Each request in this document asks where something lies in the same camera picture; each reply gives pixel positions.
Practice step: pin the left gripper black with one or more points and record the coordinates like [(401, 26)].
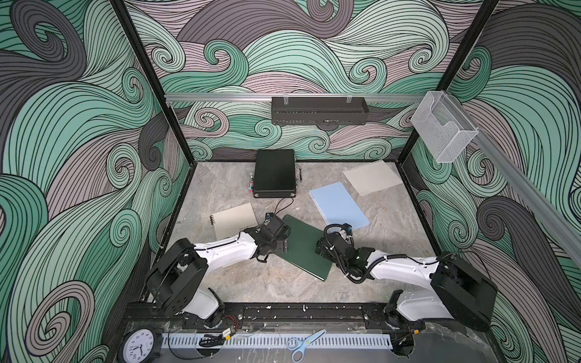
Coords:
[(283, 241)]

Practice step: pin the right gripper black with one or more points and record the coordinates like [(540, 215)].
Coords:
[(319, 245)]

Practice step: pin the dark green spiral notebook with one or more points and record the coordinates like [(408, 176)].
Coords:
[(301, 249)]

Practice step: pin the torn lined paper page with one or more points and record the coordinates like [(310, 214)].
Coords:
[(372, 177)]

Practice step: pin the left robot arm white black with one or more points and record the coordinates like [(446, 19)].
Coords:
[(174, 280)]

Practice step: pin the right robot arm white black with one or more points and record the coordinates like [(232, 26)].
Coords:
[(449, 287)]

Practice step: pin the beige spiral notebook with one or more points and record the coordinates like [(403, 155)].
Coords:
[(228, 223)]

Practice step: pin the black hard case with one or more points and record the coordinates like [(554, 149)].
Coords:
[(275, 174)]

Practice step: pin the light blue scissors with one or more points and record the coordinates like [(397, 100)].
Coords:
[(298, 346)]

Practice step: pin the round analog clock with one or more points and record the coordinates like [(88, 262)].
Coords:
[(138, 346)]

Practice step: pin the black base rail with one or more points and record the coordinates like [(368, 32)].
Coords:
[(250, 316)]

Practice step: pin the white slotted cable duct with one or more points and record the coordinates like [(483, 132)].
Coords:
[(279, 341)]

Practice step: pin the black wall tray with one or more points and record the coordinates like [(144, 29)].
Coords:
[(319, 111)]

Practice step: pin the clear plastic wall holder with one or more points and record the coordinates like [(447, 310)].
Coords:
[(444, 126)]

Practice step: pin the aluminium rail back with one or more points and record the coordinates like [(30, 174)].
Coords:
[(266, 97)]

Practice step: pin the aluminium rail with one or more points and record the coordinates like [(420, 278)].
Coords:
[(266, 97), (497, 139)]

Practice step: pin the aluminium rail right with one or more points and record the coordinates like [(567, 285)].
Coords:
[(497, 139)]

